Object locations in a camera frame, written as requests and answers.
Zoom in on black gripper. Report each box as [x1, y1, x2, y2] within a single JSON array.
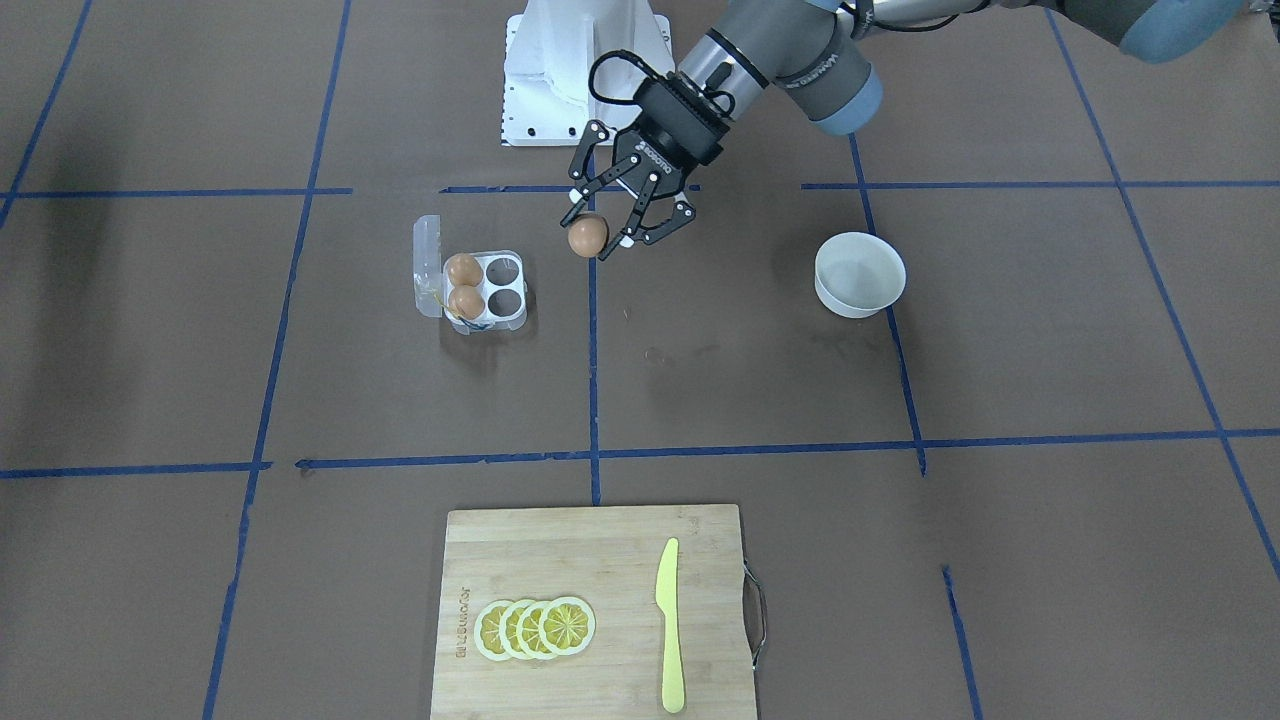
[[559, 76, 727, 261]]

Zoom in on brown egg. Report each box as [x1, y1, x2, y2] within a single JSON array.
[[444, 252, 485, 287], [566, 213, 611, 258], [447, 284, 486, 322]]

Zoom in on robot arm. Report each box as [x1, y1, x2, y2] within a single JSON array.
[[562, 1, 1242, 259]]

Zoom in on clear plastic egg box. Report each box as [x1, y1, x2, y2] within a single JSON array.
[[412, 215, 529, 334]]

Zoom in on white bowl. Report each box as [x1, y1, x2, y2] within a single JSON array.
[[814, 232, 908, 319]]

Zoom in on wooden cutting board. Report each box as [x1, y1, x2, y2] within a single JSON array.
[[430, 503, 759, 719]]

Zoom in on yellow plastic knife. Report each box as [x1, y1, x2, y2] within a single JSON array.
[[655, 537, 686, 715]]

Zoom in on lemon slice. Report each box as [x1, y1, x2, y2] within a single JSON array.
[[516, 600, 561, 661], [543, 596, 596, 657], [474, 600, 513, 662], [498, 600, 534, 661]]

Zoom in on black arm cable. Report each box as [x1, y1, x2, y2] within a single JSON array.
[[588, 50, 677, 105]]

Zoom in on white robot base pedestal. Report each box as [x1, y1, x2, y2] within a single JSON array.
[[500, 1, 675, 147]]

